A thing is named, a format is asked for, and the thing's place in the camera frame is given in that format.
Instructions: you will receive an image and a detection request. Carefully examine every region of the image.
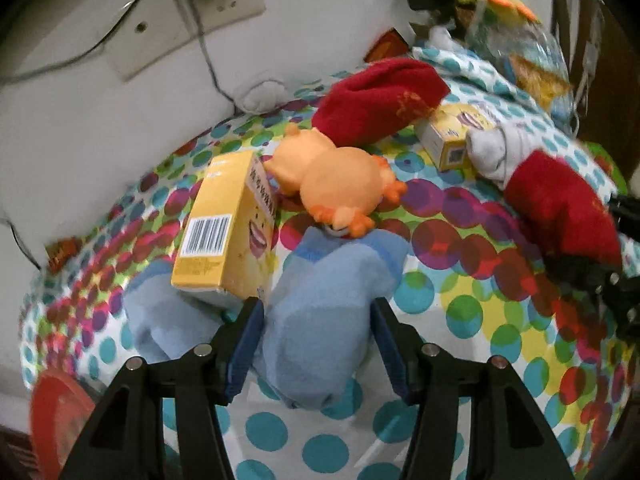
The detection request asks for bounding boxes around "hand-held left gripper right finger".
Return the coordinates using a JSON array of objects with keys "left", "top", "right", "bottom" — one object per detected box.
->
[{"left": 369, "top": 296, "right": 576, "bottom": 480}]

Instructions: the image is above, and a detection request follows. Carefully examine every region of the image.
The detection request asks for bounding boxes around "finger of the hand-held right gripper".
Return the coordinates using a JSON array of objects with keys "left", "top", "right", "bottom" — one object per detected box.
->
[
  {"left": 607, "top": 191, "right": 640, "bottom": 233},
  {"left": 545, "top": 252, "right": 640, "bottom": 343}
]

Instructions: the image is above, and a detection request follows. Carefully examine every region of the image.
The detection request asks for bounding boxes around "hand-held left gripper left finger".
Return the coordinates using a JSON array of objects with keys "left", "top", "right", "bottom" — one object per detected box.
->
[{"left": 59, "top": 296, "right": 266, "bottom": 480}]

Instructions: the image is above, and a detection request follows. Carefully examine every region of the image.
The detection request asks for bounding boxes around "red sock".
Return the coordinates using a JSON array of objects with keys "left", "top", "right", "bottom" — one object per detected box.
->
[
  {"left": 502, "top": 149, "right": 623, "bottom": 271},
  {"left": 311, "top": 58, "right": 451, "bottom": 147}
]

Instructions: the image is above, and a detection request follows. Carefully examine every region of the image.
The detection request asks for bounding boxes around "light blue sock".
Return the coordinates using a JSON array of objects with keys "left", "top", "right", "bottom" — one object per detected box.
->
[
  {"left": 260, "top": 225, "right": 408, "bottom": 411},
  {"left": 122, "top": 259, "right": 241, "bottom": 366}
]

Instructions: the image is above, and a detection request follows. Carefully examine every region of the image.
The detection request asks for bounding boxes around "large yellow cardboard box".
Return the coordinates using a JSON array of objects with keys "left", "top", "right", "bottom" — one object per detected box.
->
[{"left": 171, "top": 151, "right": 278, "bottom": 301}]

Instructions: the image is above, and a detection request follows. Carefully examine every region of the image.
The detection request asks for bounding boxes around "white sock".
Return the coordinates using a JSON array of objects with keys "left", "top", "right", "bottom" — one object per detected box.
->
[
  {"left": 427, "top": 25, "right": 461, "bottom": 53},
  {"left": 465, "top": 120, "right": 538, "bottom": 192}
]

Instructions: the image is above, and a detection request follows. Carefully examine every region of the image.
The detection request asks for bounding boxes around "orange owl toy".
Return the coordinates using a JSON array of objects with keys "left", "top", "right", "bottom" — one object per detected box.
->
[{"left": 262, "top": 125, "right": 408, "bottom": 238}]

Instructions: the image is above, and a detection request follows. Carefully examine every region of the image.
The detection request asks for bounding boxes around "red round basin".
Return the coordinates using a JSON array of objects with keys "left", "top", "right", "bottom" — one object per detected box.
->
[{"left": 29, "top": 369, "right": 98, "bottom": 480}]

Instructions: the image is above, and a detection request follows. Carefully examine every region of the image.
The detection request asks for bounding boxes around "polka dot tablecloth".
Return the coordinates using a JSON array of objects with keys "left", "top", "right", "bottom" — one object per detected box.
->
[{"left": 19, "top": 42, "right": 640, "bottom": 480}]

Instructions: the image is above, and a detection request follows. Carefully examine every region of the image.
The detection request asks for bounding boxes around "clear plastic snack bag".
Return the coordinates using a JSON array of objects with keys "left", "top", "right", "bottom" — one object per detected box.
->
[{"left": 465, "top": 0, "right": 576, "bottom": 111}]

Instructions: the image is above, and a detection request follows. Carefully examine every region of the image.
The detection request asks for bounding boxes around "small yellow cardboard box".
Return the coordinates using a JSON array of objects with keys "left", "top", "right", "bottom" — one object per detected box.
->
[{"left": 416, "top": 102, "right": 501, "bottom": 172}]

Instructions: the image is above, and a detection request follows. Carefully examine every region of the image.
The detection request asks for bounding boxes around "red snack packet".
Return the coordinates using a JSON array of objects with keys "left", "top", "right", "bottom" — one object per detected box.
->
[{"left": 44, "top": 237, "right": 83, "bottom": 273}]

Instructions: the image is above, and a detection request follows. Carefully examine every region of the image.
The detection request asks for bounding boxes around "red paper packet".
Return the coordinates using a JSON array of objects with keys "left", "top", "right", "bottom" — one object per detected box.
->
[{"left": 367, "top": 27, "right": 416, "bottom": 63}]

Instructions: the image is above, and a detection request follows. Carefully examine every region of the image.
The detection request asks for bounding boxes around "white cable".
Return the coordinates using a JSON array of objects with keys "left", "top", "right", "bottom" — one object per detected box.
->
[{"left": 570, "top": 5, "right": 608, "bottom": 133}]

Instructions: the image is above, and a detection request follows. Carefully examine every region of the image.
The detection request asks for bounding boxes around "black adapter cable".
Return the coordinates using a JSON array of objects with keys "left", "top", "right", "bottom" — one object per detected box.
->
[{"left": 187, "top": 0, "right": 238, "bottom": 111}]

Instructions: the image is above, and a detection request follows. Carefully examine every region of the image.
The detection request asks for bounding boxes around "white blank wall plate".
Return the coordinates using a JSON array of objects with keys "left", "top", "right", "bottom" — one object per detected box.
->
[{"left": 102, "top": 10, "right": 188, "bottom": 82}]

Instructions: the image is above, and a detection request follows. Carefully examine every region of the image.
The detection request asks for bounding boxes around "white wall socket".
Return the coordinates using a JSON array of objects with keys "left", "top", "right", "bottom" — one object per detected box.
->
[{"left": 170, "top": 0, "right": 266, "bottom": 41}]

